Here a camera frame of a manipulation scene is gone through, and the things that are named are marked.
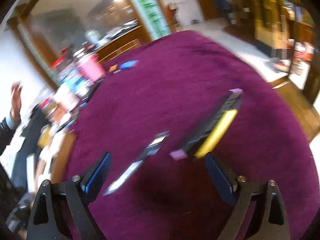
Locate small orange screwdriver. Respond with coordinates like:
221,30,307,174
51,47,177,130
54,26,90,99
108,64,118,73

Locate blue lighter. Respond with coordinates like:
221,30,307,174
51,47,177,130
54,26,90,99
120,60,139,69

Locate purple velvet tablecloth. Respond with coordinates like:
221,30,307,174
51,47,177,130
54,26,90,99
65,31,319,239

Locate black marker pink cap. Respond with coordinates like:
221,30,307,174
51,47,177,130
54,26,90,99
169,88,243,160

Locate cardboard tray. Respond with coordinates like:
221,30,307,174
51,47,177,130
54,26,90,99
34,130,76,193

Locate wooden chair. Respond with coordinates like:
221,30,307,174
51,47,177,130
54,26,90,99
270,42,319,142

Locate yellow black marker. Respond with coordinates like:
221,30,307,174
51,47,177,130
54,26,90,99
194,109,238,159

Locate person in black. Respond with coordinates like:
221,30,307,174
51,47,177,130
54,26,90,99
215,0,234,24

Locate person's hand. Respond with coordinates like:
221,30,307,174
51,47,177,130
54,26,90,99
10,82,22,122

